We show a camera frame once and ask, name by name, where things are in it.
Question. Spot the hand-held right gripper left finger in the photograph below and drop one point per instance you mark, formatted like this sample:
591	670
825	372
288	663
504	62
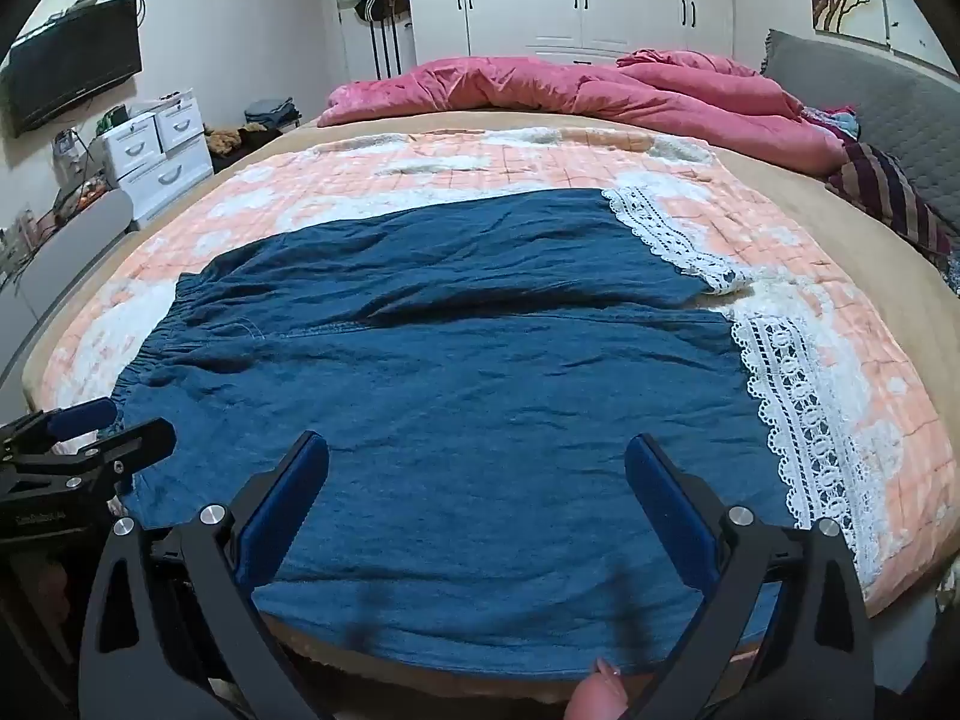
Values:
289	499

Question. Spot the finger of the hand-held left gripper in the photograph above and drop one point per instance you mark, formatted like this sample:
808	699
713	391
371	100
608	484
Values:
131	446
79	418

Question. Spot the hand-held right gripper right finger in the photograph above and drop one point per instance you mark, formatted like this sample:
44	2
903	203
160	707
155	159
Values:
664	499

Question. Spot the blue pants with lace trim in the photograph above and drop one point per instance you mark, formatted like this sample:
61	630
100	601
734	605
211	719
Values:
465	390

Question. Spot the person's right hand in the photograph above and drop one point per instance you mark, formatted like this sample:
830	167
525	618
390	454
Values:
596	694

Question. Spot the grey padded panel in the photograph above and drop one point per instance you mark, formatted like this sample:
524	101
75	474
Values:
71	255

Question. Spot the large white drawer box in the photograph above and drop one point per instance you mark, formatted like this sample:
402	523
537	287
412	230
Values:
169	187

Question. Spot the small white drawer box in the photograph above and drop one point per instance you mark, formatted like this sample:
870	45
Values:
178	120
131	146

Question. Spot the peach and white fleece blanket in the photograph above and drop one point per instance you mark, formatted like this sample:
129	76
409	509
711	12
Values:
315	187

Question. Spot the brown plush item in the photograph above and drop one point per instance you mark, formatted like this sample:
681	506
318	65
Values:
223	140

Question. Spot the bed with tan sheet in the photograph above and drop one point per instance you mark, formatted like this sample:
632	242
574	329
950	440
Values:
795	187

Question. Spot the pile of folded clothes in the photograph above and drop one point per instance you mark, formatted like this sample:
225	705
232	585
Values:
270	112

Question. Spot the striped pillow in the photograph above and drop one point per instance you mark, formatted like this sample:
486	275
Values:
892	195

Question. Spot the colourful clothes heap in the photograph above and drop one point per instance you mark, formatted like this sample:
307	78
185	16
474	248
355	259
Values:
832	121

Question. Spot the pink duvet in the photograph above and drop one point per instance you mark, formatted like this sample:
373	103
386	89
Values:
540	86

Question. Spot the grey quilted headboard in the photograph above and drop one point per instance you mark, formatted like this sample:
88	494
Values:
892	105

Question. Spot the black wall television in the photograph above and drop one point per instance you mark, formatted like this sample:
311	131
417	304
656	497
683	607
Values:
67	64

